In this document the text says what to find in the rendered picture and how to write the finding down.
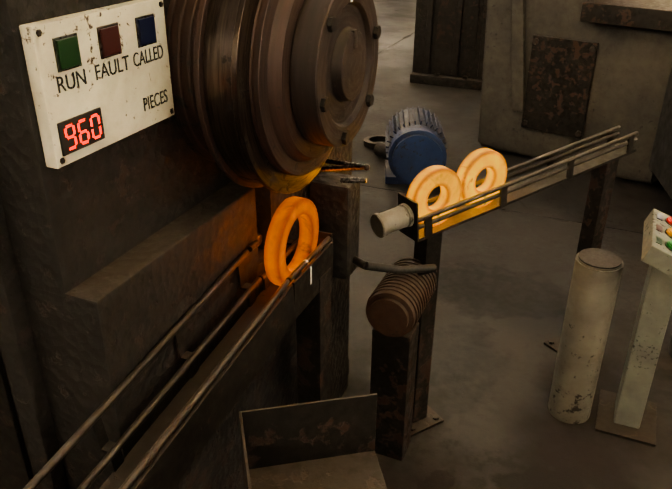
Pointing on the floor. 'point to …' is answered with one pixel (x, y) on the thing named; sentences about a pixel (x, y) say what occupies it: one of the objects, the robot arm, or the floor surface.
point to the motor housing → (396, 353)
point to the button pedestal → (642, 345)
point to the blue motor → (413, 145)
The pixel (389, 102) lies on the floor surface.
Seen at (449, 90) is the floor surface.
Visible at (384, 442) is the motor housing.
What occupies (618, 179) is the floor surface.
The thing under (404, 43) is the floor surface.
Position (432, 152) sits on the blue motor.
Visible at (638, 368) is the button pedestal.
